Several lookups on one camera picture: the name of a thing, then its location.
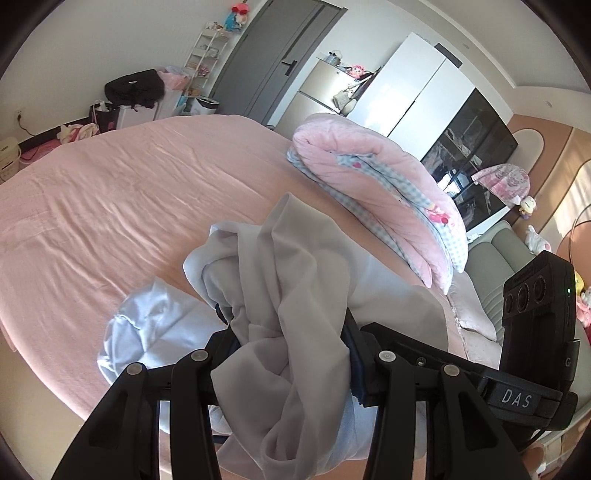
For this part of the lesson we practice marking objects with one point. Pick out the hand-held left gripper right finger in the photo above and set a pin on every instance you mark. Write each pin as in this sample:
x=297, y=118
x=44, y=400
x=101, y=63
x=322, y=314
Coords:
x=392, y=383

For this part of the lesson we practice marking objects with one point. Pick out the pink bed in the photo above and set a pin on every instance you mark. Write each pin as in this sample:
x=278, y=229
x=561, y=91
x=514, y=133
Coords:
x=115, y=194

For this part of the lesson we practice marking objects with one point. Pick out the pink white floor plush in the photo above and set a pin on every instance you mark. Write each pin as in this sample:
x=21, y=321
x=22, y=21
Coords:
x=78, y=133

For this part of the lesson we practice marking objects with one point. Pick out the pink-haired doll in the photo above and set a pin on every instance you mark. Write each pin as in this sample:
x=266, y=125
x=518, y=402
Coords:
x=356, y=70

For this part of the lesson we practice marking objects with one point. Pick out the white floor appliance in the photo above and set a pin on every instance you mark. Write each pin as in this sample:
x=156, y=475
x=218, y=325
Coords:
x=9, y=157

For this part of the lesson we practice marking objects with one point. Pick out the white wardrobe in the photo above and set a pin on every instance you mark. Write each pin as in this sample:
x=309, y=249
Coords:
x=415, y=92

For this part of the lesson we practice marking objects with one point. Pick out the white storage box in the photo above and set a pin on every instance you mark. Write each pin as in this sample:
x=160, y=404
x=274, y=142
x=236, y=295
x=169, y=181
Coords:
x=138, y=115

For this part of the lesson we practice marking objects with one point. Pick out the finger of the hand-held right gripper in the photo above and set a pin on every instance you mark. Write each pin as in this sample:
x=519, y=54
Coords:
x=517, y=397

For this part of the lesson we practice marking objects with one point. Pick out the pink checked quilt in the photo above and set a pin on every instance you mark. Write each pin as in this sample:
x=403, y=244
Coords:
x=383, y=184

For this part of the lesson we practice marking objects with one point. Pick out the pink pillow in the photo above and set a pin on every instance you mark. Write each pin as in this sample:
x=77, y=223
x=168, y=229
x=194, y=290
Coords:
x=475, y=309

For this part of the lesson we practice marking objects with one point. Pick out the glass door wardrobe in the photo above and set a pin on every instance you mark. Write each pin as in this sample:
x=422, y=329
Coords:
x=471, y=157

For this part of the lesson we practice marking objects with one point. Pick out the white handbag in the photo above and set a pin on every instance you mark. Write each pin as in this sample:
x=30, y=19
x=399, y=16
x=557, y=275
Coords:
x=345, y=99

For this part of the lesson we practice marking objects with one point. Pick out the purple yellow plush toy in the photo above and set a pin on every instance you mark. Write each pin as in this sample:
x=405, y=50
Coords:
x=528, y=206

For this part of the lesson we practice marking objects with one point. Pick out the white shelf rack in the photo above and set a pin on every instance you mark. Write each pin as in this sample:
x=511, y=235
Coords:
x=207, y=60

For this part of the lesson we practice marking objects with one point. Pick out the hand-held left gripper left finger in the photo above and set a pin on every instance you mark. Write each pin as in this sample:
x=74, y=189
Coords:
x=221, y=346

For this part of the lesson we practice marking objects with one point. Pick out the black bag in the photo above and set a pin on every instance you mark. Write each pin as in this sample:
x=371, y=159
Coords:
x=134, y=87

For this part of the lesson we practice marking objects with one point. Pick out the red blue plush toy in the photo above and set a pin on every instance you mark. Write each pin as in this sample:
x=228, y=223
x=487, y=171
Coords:
x=236, y=14

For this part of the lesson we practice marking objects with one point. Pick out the white waste bin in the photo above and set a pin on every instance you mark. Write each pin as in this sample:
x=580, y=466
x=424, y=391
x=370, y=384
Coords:
x=204, y=105

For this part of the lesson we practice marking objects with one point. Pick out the grey door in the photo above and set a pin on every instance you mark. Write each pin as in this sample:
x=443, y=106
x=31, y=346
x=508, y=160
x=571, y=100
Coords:
x=277, y=55

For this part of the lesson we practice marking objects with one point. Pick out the white pink plush toy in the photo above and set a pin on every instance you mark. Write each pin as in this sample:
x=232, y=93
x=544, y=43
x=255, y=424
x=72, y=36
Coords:
x=538, y=240

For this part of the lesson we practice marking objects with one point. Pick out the pink cloth pile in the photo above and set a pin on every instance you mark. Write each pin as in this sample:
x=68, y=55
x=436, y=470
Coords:
x=173, y=78

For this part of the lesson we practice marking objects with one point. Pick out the beige cabinet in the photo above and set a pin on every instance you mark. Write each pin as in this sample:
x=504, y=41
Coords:
x=318, y=87

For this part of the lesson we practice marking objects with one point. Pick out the pink hanging garment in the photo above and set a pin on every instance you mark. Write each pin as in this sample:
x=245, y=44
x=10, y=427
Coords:
x=503, y=182

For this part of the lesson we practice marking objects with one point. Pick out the gold-rimmed round wall panel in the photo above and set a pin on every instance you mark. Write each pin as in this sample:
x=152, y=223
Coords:
x=582, y=230

